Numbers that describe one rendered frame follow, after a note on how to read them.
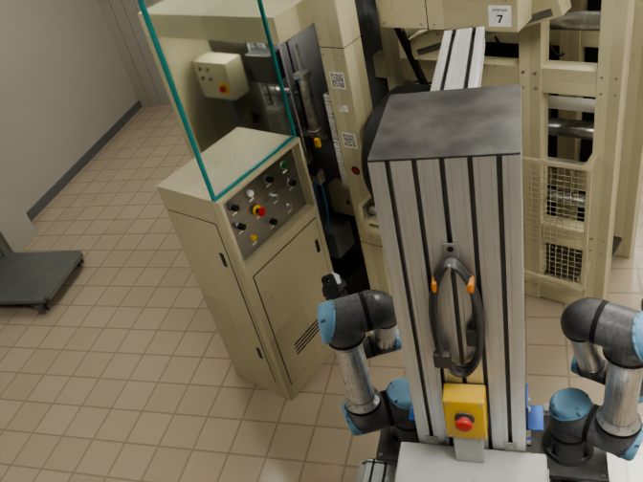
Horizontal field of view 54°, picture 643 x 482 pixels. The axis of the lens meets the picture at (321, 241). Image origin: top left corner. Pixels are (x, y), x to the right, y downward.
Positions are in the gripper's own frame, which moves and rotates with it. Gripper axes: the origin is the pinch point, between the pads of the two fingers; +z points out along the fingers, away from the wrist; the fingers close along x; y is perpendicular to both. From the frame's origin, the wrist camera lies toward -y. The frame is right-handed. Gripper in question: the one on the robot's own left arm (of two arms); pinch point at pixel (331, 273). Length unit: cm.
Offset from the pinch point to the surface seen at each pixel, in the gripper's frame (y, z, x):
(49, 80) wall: -30, 387, -217
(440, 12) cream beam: -49, 65, 77
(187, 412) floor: 84, 46, -116
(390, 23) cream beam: -48, 81, 59
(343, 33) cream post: -58, 67, 39
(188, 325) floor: 82, 115, -119
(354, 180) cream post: 10, 73, 17
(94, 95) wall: 10, 434, -208
